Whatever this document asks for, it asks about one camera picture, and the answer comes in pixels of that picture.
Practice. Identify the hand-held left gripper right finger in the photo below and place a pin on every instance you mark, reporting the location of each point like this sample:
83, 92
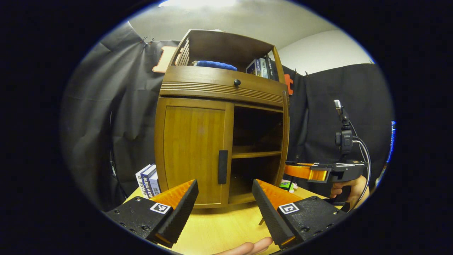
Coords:
269, 216

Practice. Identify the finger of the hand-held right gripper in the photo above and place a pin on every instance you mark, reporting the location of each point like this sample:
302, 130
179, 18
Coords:
300, 171

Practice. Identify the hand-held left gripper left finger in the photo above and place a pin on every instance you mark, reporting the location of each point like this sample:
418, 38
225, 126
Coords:
180, 216

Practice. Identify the wooden cabinet door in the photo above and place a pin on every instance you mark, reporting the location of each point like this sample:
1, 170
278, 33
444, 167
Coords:
191, 148
285, 141

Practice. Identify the wooden double-door shoe cabinet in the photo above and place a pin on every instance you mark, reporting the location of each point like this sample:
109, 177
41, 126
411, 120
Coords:
219, 49

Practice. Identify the wooden cabinet drawer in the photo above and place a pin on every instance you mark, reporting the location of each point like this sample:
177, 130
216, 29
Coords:
198, 79

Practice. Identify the green and pink small toy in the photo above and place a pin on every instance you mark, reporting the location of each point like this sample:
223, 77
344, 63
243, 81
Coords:
286, 185

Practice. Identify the pale blue cover book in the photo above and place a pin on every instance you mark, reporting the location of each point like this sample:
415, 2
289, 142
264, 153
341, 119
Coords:
155, 186

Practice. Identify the dark blue cover book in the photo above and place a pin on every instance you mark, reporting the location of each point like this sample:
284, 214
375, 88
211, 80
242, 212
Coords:
148, 184

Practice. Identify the blue lit screen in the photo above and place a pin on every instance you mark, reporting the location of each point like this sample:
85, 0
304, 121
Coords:
392, 141

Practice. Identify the black spine book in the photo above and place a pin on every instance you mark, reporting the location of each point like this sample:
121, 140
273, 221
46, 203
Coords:
273, 69

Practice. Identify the grey spine book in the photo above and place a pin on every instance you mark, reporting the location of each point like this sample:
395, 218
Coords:
263, 68

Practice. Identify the blue spine book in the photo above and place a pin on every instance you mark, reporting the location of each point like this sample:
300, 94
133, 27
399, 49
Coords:
253, 67

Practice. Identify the black backdrop cloth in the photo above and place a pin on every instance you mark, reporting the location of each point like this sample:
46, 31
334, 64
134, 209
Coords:
120, 106

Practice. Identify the blue folded towel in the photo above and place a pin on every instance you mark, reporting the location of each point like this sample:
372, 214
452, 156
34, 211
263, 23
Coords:
216, 65

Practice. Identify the ceiling light panel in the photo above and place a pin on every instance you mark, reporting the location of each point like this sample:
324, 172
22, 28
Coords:
198, 3

